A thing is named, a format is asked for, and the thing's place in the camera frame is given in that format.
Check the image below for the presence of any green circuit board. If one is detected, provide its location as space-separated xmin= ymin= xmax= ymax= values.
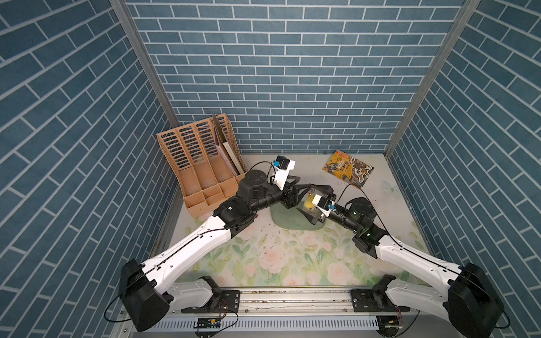
xmin=194 ymin=318 xmax=221 ymax=331

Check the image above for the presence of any green corduroy shoulder bag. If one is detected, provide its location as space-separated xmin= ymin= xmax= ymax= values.
xmin=270 ymin=204 xmax=328 ymax=231

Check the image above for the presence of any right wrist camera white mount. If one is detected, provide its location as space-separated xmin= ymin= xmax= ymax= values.
xmin=314 ymin=194 xmax=336 ymax=218

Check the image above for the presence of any right electronics box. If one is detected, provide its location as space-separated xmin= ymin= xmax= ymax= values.
xmin=376 ymin=315 xmax=402 ymax=337

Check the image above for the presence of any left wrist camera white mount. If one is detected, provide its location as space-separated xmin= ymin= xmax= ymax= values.
xmin=272 ymin=156 xmax=296 ymax=190

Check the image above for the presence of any beige file folder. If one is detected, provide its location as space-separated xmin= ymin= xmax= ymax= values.
xmin=212 ymin=114 xmax=246 ymax=175

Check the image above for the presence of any floral table mat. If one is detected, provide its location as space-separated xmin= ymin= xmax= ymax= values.
xmin=172 ymin=154 xmax=428 ymax=288

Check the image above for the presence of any aluminium mounting rail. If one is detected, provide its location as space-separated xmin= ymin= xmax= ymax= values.
xmin=113 ymin=286 xmax=470 ymax=318

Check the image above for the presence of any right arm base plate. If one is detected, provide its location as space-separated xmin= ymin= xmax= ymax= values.
xmin=350 ymin=275 xmax=410 ymax=313

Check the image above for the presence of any pink file folder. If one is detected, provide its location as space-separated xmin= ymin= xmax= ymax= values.
xmin=214 ymin=125 xmax=240 ymax=175

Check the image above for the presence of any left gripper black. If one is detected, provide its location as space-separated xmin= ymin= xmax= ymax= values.
xmin=246 ymin=175 xmax=309 ymax=214

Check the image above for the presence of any colourful comic booklet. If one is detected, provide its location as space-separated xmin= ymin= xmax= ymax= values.
xmin=323 ymin=150 xmax=374 ymax=188

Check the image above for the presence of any yellow chick plush charm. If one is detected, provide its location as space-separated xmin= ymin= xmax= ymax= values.
xmin=303 ymin=194 xmax=316 ymax=211

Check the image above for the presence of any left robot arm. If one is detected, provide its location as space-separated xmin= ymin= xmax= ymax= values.
xmin=119 ymin=170 xmax=336 ymax=332

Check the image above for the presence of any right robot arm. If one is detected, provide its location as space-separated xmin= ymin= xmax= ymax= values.
xmin=306 ymin=184 xmax=504 ymax=337

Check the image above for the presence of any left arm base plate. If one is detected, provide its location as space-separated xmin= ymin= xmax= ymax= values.
xmin=180 ymin=275 xmax=241 ymax=313

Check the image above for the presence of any peach plastic file organizer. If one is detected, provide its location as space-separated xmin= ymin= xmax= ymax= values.
xmin=157 ymin=118 xmax=245 ymax=218

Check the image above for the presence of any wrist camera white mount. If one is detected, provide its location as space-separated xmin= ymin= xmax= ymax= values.
xmin=272 ymin=156 xmax=296 ymax=190
xmin=314 ymin=194 xmax=336 ymax=218

